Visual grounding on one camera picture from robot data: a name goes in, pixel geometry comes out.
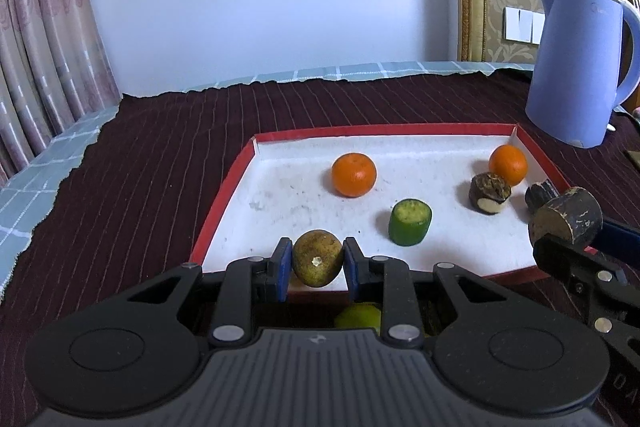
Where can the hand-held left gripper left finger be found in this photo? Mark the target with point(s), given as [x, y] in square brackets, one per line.
[281, 269]

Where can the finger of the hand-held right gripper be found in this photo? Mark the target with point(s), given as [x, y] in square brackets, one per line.
[620, 234]
[580, 269]

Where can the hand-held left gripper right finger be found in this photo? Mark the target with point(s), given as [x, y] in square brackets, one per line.
[352, 269]

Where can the small olive brown round fruit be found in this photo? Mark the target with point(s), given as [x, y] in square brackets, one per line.
[317, 259]

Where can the thick dark sugarcane piece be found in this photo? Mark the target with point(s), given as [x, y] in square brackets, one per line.
[570, 217]

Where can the green cut cucumber piece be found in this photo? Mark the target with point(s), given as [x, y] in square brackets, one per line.
[410, 224]

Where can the slim dark sugarcane piece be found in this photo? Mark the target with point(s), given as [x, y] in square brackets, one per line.
[541, 194]

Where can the red cardboard tray white inside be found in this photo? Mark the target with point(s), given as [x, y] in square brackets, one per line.
[310, 187]

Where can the knobbly dark sugarcane piece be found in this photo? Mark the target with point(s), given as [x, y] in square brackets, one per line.
[489, 193]

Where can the green round citrus fruit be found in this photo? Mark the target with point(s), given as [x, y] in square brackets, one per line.
[357, 317]

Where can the orange mandarin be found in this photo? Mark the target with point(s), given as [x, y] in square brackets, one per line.
[354, 175]
[508, 164]

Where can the blue electric kettle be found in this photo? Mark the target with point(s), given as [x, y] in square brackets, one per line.
[575, 67]

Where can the pink patterned curtain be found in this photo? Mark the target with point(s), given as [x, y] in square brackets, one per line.
[45, 32]

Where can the white wall switch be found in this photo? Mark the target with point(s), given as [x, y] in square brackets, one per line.
[522, 24]

